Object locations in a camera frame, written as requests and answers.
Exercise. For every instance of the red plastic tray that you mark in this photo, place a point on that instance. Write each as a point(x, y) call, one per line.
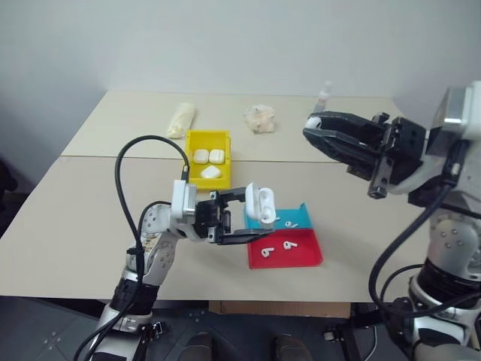
point(300, 257)

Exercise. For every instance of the brown cardboard piece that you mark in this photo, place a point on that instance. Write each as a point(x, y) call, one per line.
point(280, 308)

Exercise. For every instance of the cream rolled cloth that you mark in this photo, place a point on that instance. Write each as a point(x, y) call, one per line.
point(182, 120)

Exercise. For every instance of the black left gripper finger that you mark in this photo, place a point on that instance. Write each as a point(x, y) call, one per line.
point(235, 195)
point(244, 237)

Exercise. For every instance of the black object at room edge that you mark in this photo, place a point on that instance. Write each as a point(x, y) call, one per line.
point(5, 180)

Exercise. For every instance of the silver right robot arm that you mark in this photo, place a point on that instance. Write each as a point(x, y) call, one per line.
point(451, 240)

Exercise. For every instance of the small clear bottle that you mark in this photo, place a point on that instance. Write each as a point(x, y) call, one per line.
point(325, 96)

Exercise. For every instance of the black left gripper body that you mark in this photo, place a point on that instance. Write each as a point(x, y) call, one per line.
point(210, 220)

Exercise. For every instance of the crumpled clear plastic bag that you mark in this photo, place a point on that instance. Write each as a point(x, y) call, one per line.
point(260, 118)

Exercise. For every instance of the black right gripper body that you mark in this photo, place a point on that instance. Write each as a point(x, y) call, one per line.
point(402, 146)

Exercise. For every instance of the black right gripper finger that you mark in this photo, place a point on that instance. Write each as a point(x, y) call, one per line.
point(357, 124)
point(349, 154)

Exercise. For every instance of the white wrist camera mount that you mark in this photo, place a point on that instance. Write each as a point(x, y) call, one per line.
point(460, 109)
point(183, 199)

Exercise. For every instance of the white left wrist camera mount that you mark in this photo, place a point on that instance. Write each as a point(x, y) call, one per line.
point(183, 199)

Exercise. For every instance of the white earbud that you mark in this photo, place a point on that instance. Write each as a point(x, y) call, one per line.
point(291, 225)
point(313, 122)
point(290, 245)
point(267, 252)

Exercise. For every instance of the dark rounded shoe shape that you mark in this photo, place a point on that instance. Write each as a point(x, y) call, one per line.
point(199, 346)
point(291, 347)

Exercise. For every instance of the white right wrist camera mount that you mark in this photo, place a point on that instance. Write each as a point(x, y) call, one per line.
point(460, 109)

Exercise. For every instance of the yellow plastic bin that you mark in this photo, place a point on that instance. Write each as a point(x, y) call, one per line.
point(195, 180)

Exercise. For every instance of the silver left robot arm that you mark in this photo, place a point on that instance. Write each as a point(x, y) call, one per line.
point(161, 257)

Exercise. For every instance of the white earbud case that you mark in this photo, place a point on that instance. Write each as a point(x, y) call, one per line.
point(257, 207)
point(210, 172)
point(200, 155)
point(216, 155)

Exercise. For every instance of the closed white earbud case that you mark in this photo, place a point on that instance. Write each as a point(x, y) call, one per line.
point(200, 155)
point(216, 155)
point(210, 172)

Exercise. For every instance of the blue plastic tray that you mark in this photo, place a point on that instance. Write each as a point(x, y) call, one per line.
point(300, 216)

